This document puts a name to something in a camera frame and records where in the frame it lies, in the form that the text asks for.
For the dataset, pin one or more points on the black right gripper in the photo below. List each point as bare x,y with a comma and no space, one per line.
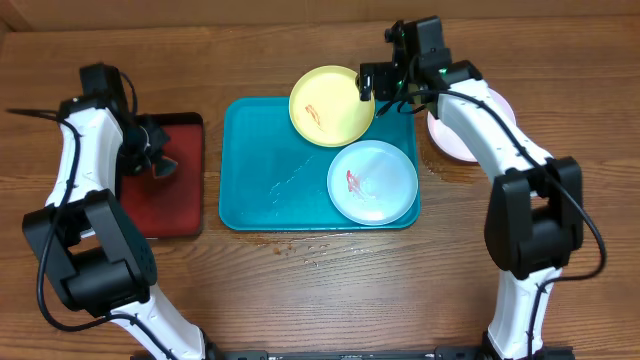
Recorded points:
384,79

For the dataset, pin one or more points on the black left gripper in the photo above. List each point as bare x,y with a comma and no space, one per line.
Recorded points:
135,164

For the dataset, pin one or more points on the red green sponge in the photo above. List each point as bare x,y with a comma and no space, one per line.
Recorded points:
163,167

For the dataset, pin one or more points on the yellow plate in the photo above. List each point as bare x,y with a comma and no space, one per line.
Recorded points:
325,107

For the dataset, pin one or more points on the white pink plate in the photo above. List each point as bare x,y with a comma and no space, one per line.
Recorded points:
449,142

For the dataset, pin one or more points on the light blue plate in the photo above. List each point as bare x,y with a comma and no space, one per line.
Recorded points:
372,183

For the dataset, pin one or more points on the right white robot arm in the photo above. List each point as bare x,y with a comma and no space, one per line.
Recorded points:
536,230

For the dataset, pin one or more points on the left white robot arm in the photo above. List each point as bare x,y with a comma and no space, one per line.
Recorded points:
94,265

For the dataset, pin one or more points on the dark red tray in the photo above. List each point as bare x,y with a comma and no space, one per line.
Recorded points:
171,206

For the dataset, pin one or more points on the teal plastic tray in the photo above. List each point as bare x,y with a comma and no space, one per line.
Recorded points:
271,178

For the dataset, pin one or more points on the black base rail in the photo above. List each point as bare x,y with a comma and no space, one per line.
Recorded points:
350,355

